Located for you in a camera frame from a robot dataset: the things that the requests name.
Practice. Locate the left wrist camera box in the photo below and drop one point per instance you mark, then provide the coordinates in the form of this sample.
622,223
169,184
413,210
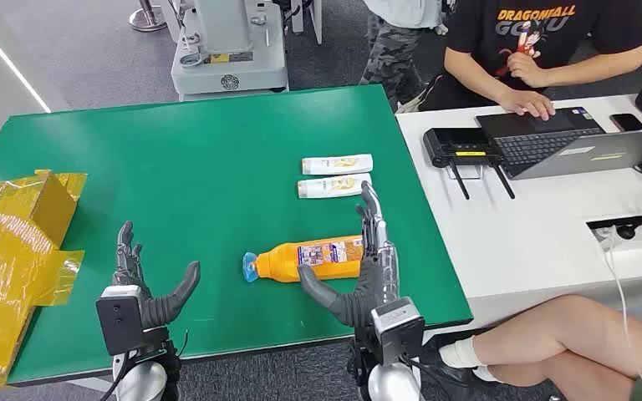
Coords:
119,321

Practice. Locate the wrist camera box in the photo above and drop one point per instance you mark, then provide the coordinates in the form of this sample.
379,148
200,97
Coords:
119,321
396,332

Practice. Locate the seated person in black shirt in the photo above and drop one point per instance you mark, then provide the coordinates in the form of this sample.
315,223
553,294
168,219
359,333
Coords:
542,55

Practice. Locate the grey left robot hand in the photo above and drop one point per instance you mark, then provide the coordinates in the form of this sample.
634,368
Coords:
157,310

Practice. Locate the white shampoo bottle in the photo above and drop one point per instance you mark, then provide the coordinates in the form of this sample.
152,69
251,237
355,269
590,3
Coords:
335,164
332,186

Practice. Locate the yellow taped cardboard box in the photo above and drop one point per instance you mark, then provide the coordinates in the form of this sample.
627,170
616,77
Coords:
11,243

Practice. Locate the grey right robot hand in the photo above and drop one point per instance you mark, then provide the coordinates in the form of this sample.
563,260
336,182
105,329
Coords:
373,277

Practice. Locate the black power plug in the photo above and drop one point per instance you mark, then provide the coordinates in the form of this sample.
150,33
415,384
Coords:
625,231

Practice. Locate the black controller with antennas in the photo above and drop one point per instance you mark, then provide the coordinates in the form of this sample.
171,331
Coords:
454,144

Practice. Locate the person with crossed bare legs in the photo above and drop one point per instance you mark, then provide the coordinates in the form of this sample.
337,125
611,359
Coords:
564,337

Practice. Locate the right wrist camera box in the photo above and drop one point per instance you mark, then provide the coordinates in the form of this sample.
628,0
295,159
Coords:
396,332

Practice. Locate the black smartphone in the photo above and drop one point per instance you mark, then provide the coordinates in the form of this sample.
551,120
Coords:
628,122

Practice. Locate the metal stanchion base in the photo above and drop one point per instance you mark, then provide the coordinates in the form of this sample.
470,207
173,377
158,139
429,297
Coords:
146,19

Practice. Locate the grey laptop with black keyboard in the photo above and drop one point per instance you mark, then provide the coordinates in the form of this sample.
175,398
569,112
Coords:
542,146

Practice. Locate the orange bottle with blue cap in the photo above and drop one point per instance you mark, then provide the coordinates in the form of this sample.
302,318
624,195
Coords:
282,263

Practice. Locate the white robot base machine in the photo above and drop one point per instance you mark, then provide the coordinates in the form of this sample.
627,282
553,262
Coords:
227,61

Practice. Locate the white furniture leg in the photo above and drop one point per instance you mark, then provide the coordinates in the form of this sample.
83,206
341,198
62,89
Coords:
315,19

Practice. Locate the standing person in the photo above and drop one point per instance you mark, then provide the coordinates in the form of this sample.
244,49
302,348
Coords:
390,50

